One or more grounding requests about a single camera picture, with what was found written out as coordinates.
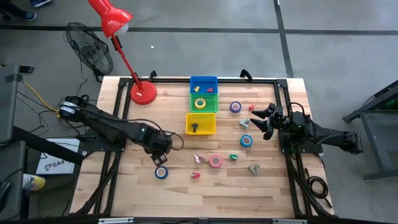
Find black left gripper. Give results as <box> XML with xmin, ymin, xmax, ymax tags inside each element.
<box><xmin>145</xmin><ymin>129</ymin><xmax>174</xmax><ymax>167</ymax></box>

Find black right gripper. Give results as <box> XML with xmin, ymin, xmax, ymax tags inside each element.
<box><xmin>250</xmin><ymin>103</ymin><xmax>286</xmax><ymax>141</ymax></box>

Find dark blue tape roll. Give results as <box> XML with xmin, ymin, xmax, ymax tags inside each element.
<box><xmin>154</xmin><ymin>166</ymin><xmax>169</xmax><ymax>180</ymax></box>

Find light blue tape roll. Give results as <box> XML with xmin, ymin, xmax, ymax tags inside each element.
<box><xmin>239</xmin><ymin>134</ymin><xmax>254</xmax><ymax>148</ymax></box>

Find pink tape roll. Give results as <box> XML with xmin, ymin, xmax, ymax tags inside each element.
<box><xmin>208</xmin><ymin>154</ymin><xmax>223</xmax><ymax>169</ymax></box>

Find yellow plastic basket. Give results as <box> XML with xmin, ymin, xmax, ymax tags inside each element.
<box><xmin>185</xmin><ymin>112</ymin><xmax>217</xmax><ymax>136</ymax></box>

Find green plastic basket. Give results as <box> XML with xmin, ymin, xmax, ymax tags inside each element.
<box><xmin>189</xmin><ymin>93</ymin><xmax>220</xmax><ymax>113</ymax></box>

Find red desk lamp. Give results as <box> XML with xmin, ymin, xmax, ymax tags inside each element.
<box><xmin>88</xmin><ymin>0</ymin><xmax>158</xmax><ymax>106</ymax></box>

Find blue plastic basket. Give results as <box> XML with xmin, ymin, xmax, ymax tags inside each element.
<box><xmin>189</xmin><ymin>75</ymin><xmax>219</xmax><ymax>95</ymax></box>

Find white printed cardboard box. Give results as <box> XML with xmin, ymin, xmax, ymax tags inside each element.
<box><xmin>35</xmin><ymin>138</ymin><xmax>81</xmax><ymax>175</ymax></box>

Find black metal stand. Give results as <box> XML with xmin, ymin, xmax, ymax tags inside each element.
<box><xmin>343</xmin><ymin>80</ymin><xmax>398</xmax><ymax>182</ymax></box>

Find yellow white object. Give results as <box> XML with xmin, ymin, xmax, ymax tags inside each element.
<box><xmin>22</xmin><ymin>173</ymin><xmax>47</xmax><ymax>192</ymax></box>

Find black floor fan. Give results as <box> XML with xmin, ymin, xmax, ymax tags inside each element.
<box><xmin>64</xmin><ymin>21</ymin><xmax>114</xmax><ymax>82</ymax></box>

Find dark grey side cart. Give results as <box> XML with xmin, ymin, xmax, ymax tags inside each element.
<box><xmin>0</xmin><ymin>63</ymin><xmax>85</xmax><ymax>222</ymax></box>

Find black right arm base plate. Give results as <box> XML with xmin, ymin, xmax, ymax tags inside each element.
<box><xmin>278</xmin><ymin>130</ymin><xmax>324</xmax><ymax>156</ymax></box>

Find black metal table frame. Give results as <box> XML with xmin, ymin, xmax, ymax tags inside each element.
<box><xmin>74</xmin><ymin>77</ymin><xmax>332</xmax><ymax>218</ymax></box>

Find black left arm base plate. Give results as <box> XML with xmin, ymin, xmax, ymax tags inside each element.
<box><xmin>81</xmin><ymin>129</ymin><xmax>127</xmax><ymax>153</ymax></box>

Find silver metal bracket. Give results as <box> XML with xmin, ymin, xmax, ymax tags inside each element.
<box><xmin>272</xmin><ymin>218</ymin><xmax>308</xmax><ymax>224</ymax></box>
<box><xmin>98</xmin><ymin>217</ymin><xmax>135</xmax><ymax>224</ymax></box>

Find black coiled cable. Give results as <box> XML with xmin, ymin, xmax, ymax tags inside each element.
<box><xmin>305</xmin><ymin>167</ymin><xmax>333</xmax><ymax>208</ymax></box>

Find yellow power cable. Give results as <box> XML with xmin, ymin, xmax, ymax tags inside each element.
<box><xmin>24</xmin><ymin>81</ymin><xmax>62</xmax><ymax>114</ymax></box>

